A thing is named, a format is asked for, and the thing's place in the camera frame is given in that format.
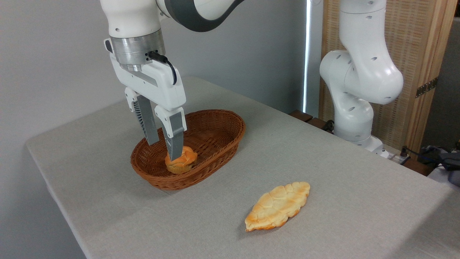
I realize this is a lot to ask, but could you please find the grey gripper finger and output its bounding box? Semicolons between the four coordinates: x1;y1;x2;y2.
155;105;188;162
125;87;160;146

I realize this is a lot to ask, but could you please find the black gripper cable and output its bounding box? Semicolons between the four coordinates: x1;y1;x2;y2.
148;51;178;86

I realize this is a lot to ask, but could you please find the white power strip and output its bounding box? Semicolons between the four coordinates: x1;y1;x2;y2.
381;146;411;165

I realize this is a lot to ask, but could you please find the metal screen hinge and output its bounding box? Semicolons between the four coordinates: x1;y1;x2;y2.
415;77;438;98

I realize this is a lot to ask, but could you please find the brown wicker basket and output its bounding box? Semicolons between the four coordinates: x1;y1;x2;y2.
130;109;246;191

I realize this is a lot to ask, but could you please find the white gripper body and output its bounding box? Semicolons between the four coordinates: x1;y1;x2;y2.
104;38;187;111

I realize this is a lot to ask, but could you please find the vertical white light strip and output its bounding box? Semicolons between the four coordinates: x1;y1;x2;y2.
303;0;312;113

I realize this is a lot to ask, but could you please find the grey tablecloth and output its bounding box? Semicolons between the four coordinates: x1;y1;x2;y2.
25;76;460;259

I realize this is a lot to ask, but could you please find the leaf-shaped bread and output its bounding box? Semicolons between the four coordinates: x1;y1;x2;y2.
245;181;311;232

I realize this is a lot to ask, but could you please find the wooden rattan folding screen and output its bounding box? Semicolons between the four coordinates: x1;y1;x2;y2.
318;0;459;156

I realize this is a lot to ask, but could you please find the dark grey bundled object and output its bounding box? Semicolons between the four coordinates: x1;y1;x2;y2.
417;143;460;187

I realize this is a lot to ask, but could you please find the small round bread roll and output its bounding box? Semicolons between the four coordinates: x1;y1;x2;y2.
165;146;198;174

